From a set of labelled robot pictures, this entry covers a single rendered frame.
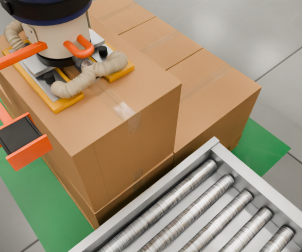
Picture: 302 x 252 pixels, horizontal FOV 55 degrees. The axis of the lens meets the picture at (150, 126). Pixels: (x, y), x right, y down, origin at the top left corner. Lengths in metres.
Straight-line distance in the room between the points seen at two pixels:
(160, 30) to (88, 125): 1.10
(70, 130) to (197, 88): 0.81
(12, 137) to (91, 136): 0.23
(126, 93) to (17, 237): 1.14
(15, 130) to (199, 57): 1.18
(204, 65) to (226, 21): 1.39
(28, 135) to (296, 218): 0.90
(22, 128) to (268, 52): 2.30
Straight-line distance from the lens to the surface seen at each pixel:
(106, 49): 0.96
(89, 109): 0.85
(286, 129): 2.16
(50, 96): 0.88
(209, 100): 1.42
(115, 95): 0.88
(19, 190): 1.89
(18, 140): 0.64
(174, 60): 1.60
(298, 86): 2.48
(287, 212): 1.15
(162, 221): 1.15
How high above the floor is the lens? 1.58
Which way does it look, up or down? 53 degrees down
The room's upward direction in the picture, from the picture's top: straight up
